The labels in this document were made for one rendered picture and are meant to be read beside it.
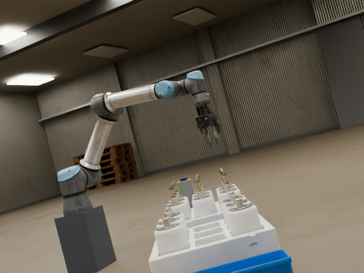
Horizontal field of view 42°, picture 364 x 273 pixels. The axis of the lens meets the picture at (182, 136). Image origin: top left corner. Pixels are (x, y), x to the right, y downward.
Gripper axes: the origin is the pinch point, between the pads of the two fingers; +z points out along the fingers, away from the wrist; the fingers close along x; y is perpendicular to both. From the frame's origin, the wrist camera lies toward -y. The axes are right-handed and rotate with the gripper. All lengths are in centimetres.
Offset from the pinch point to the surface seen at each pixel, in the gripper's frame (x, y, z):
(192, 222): -5.2, 36.4, 29.1
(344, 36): 32, -937, -154
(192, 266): 15, 88, 33
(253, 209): 34, 75, 22
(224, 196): 8.2, 27.2, 22.5
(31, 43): -480, -498, -262
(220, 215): 6.1, 31.8, 29.3
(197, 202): -2.5, 31.6, 22.4
